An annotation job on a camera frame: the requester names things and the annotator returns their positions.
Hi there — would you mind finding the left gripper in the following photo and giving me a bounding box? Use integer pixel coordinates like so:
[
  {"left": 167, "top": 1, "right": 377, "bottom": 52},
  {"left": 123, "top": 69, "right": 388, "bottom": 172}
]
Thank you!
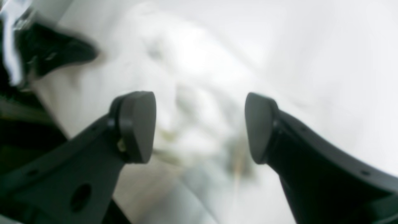
[{"left": 0, "top": 0, "right": 99, "bottom": 91}]

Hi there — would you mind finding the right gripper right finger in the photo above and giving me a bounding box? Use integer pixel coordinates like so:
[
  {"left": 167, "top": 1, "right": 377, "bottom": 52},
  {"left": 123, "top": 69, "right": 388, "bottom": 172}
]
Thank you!
[{"left": 245, "top": 92, "right": 398, "bottom": 224}]

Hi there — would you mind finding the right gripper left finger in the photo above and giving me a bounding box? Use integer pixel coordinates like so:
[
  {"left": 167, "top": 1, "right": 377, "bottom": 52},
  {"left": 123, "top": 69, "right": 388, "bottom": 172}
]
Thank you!
[{"left": 1, "top": 91, "right": 156, "bottom": 224}]

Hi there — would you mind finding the white printed T-shirt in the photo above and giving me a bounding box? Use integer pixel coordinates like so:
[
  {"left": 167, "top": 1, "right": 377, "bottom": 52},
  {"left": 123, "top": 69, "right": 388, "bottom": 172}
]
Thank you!
[{"left": 39, "top": 0, "right": 294, "bottom": 224}]

